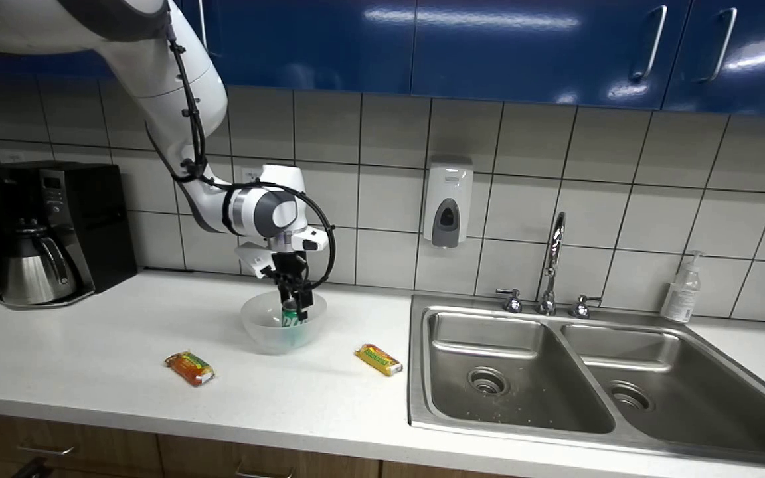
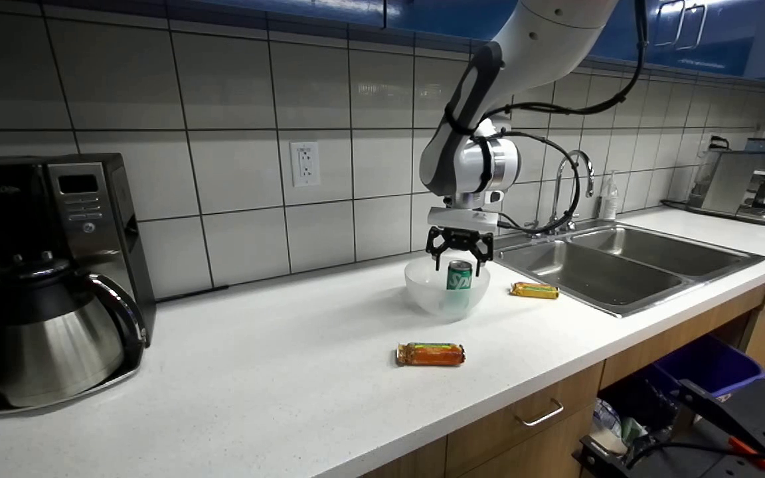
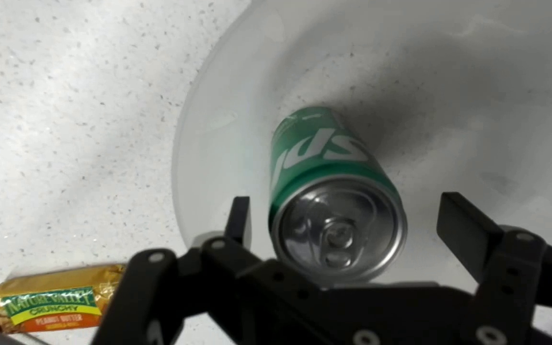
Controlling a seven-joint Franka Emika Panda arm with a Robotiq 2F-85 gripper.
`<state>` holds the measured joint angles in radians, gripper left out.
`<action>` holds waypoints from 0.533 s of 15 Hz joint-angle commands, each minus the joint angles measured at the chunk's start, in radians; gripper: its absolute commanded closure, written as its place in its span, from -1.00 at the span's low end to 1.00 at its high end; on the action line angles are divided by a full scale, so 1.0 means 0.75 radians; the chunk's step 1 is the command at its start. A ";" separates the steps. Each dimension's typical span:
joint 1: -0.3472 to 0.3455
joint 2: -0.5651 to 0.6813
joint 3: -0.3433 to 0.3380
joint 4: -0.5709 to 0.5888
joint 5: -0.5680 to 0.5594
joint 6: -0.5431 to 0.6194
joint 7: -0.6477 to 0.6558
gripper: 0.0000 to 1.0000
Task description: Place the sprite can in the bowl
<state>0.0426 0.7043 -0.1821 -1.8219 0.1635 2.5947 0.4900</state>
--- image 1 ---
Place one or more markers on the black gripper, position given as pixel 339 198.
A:
pixel 294 272

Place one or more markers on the green sprite can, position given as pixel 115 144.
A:
pixel 292 313

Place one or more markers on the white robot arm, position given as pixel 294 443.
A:
pixel 153 62

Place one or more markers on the yellow snack bar wrapper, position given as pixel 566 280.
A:
pixel 378 358

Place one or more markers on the orange snack bar wrapper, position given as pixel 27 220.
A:
pixel 191 366

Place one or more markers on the round metal sink drain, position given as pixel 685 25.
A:
pixel 630 394
pixel 488 381

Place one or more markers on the wooden lower cabinets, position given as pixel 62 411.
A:
pixel 134 447

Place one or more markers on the black coffee maker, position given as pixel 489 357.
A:
pixel 92 229

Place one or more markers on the chrome faucet knob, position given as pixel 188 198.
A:
pixel 586 306
pixel 511 301

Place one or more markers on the steel coffee carafe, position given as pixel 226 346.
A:
pixel 38 264

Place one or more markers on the chrome sink faucet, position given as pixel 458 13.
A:
pixel 553 260

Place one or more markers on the stainless steel double sink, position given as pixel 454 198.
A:
pixel 597 389

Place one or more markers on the blue upper cabinets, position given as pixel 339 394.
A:
pixel 489 49

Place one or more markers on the clear soap bottle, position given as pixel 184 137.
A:
pixel 681 293

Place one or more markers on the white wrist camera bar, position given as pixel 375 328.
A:
pixel 261 264

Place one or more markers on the white wall soap dispenser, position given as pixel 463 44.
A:
pixel 447 203

